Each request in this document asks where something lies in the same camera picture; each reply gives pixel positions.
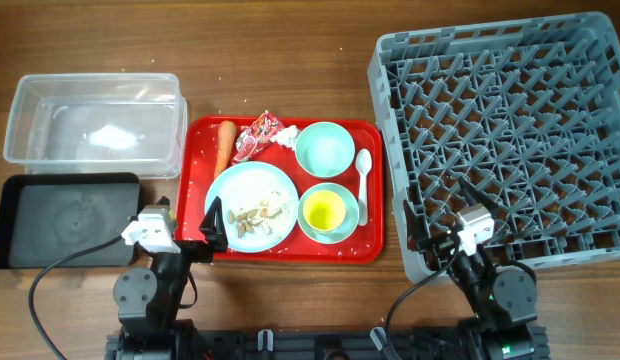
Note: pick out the red serving tray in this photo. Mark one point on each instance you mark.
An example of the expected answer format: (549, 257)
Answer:
(363, 246)

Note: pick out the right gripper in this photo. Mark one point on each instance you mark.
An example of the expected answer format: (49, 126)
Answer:
(441, 240)

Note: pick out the red snack wrapper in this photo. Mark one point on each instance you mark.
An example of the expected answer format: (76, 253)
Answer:
(257, 137)

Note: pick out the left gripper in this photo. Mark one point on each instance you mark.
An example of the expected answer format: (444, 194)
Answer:
(188, 248)

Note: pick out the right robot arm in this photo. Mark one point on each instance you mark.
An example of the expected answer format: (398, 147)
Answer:
(502, 297)

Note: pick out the clear plastic bin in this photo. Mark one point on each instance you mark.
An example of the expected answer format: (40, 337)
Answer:
(98, 123)

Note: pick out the almonds and rice scraps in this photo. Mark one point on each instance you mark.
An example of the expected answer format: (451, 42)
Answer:
(269, 217)

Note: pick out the light blue plate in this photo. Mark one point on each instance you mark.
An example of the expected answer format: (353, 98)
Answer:
(245, 184)

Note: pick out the light blue small bowl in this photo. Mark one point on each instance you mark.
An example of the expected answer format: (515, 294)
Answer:
(348, 226)

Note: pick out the orange carrot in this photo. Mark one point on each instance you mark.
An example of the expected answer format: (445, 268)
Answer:
(225, 142)

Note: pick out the pale green bowl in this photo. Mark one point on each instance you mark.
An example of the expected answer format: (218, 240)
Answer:
(325, 149)

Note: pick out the white tissue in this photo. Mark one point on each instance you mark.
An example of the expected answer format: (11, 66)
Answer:
(287, 137)

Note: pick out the grey dishwasher rack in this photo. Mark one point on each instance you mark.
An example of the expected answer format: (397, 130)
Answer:
(528, 111)

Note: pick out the black plastic tray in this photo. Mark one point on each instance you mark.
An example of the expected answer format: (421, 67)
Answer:
(46, 217)

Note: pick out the white plastic spoon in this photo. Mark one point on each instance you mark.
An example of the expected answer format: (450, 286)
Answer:
(363, 164)

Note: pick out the yellow cup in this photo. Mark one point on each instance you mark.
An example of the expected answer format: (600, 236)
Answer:
(324, 210)

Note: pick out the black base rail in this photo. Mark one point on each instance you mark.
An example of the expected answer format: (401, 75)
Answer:
(330, 345)

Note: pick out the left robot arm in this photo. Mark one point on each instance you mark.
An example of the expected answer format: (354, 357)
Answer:
(149, 299)

